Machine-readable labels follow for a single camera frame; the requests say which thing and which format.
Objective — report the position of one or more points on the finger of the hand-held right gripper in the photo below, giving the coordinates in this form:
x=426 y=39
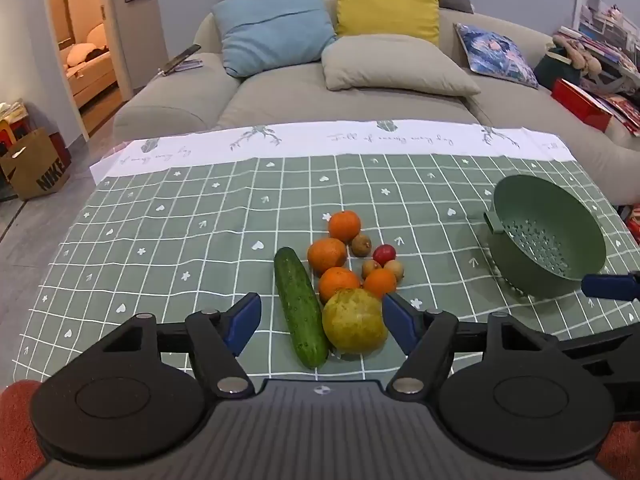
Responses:
x=600 y=347
x=605 y=286

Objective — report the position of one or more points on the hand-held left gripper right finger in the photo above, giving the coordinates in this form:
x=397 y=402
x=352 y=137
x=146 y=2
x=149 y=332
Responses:
x=400 y=317

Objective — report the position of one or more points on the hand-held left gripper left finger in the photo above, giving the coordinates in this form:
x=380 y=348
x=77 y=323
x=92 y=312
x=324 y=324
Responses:
x=245 y=320

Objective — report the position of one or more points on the orange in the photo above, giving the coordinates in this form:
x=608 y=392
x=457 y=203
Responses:
x=326 y=256
x=344 y=225
x=380 y=284
x=337 y=282

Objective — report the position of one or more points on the yellow-green pear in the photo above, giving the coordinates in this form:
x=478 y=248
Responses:
x=352 y=320

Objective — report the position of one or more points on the brown kiwi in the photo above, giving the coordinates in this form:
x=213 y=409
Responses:
x=370 y=267
x=361 y=245
x=395 y=270

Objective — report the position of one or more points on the green cucumber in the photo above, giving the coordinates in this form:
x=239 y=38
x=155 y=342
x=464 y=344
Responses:
x=300 y=305

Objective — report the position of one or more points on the green plastic colander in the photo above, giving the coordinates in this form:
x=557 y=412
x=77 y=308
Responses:
x=545 y=230

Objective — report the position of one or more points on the red cherry tomato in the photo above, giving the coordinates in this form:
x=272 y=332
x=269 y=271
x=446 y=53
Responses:
x=384 y=255

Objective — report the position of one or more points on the green checked tablecloth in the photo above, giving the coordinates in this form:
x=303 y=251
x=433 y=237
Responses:
x=175 y=240

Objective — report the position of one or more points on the stack of magazines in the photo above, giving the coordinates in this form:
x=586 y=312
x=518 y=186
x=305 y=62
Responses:
x=625 y=110

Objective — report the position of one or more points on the red box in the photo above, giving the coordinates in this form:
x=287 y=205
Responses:
x=580 y=102

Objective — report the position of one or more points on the dark green basket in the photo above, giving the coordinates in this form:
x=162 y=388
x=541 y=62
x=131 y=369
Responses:
x=552 y=70

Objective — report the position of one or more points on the beige sofa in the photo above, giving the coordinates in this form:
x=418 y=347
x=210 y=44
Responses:
x=210 y=95

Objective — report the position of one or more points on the beige plush toy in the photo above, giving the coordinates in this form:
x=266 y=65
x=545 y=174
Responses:
x=580 y=55

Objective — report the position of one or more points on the beige pillow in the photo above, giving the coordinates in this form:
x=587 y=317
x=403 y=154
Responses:
x=390 y=67

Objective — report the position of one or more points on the blue printed pillow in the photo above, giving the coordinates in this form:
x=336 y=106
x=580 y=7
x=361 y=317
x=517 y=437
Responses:
x=495 y=55

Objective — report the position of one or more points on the brown paper bag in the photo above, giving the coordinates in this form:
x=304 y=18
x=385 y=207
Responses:
x=35 y=167

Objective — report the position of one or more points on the phone on stand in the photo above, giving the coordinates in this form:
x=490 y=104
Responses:
x=180 y=57

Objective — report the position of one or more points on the red stool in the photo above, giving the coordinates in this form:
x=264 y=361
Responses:
x=12 y=135

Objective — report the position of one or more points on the bed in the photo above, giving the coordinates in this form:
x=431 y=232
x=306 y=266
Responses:
x=90 y=65

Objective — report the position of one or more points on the yellow pillow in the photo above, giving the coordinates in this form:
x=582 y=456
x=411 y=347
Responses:
x=385 y=5

